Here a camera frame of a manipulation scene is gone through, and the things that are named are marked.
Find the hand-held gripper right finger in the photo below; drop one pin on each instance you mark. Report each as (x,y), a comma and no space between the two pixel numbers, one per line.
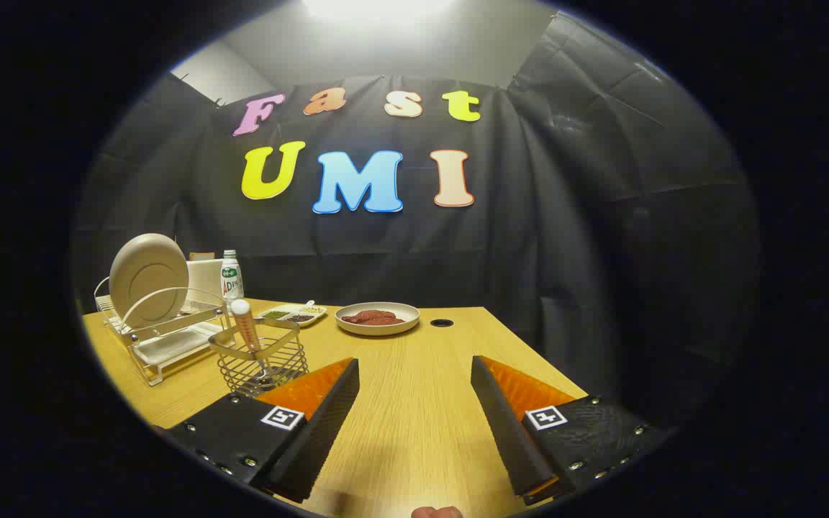
(501,424)

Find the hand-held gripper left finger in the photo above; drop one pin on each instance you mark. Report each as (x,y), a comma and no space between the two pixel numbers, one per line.
(328,417)

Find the beige round plate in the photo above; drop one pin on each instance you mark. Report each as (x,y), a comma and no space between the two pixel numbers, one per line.
(147,277)

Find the beige plate with meat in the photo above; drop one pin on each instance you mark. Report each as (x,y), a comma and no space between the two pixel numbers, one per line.
(377,327)

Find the red meat piece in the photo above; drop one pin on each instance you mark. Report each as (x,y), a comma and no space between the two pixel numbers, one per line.
(357,317)
(386,318)

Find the white divided condiment tray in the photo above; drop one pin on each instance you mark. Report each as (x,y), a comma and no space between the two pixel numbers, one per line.
(292,314)

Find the plastic bottle with green label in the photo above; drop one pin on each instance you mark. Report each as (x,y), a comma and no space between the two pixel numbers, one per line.
(231,280)

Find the white toaster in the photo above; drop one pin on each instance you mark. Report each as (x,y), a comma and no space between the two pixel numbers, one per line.
(206,284)

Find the black backdrop cloth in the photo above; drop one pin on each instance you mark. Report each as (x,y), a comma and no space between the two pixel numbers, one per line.
(565,252)

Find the bread slice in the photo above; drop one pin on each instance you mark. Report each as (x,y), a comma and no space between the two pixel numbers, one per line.
(202,255)

